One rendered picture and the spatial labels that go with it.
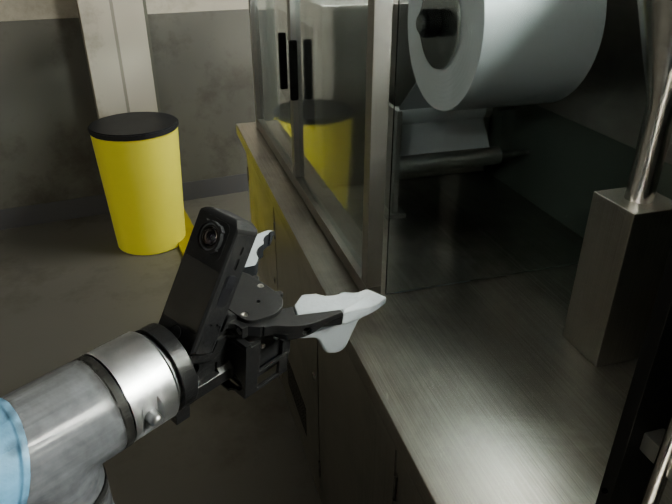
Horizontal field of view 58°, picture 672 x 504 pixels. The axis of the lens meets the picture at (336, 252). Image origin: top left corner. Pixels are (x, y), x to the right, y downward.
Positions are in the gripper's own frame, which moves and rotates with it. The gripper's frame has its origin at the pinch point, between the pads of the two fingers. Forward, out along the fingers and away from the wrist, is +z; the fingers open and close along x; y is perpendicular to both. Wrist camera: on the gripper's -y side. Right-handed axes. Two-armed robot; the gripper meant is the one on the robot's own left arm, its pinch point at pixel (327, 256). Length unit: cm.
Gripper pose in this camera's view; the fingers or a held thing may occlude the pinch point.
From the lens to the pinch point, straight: 60.0
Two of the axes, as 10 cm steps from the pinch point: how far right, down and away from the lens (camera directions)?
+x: 7.5, 4.3, -5.0
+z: 6.5, -3.6, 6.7
